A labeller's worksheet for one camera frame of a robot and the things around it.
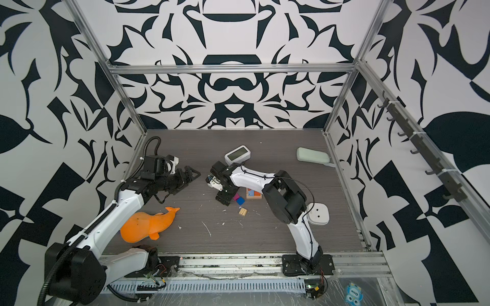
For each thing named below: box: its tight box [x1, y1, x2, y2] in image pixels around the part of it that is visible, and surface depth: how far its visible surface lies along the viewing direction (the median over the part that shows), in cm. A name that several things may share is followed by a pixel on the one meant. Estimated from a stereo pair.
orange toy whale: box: [119, 206, 181, 243], surface depth 81 cm
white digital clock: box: [223, 144, 252, 166], surface depth 107 cm
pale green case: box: [296, 146, 335, 168], surface depth 109 cm
